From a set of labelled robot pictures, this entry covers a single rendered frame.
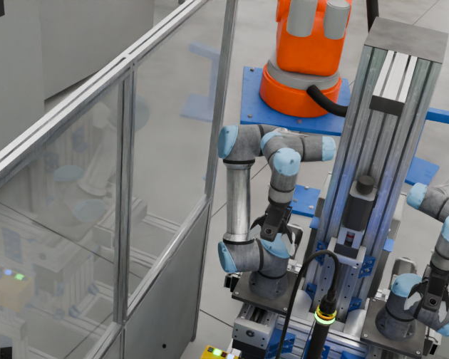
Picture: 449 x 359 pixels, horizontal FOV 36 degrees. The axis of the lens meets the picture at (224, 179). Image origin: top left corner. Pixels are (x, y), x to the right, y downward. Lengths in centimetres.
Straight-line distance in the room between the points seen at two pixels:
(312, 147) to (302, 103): 357
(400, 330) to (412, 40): 102
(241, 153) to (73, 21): 338
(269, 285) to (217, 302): 145
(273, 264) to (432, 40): 95
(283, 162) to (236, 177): 51
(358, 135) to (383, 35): 34
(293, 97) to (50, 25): 194
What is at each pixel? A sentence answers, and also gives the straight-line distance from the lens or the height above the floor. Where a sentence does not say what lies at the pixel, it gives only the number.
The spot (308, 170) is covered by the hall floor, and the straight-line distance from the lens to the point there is 521.
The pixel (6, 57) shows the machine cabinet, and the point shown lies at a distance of 444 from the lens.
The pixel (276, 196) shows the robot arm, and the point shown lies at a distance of 205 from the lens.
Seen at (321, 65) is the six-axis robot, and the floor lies 50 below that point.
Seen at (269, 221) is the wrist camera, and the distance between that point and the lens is 207.
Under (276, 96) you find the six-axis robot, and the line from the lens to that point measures 572.
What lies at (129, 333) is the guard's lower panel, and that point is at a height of 87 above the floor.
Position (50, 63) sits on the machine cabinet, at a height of 34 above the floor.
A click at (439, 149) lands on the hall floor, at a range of 587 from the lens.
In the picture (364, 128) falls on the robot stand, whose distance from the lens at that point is 239.
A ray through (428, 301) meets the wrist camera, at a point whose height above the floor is 157.
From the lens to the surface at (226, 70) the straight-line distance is 282.
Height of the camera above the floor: 293
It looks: 36 degrees down
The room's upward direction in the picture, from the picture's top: 8 degrees clockwise
